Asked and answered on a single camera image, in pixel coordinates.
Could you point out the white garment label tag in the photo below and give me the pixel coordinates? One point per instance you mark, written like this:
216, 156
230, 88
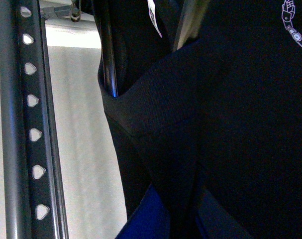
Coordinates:
152, 15

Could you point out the black t-shirt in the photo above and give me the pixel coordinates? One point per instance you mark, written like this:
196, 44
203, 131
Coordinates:
221, 116

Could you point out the dark perforated front rail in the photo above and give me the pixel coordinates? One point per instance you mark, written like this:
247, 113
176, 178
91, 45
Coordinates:
33, 188

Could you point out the dark metal clothes hanger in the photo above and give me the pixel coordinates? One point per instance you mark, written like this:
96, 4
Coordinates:
75, 11

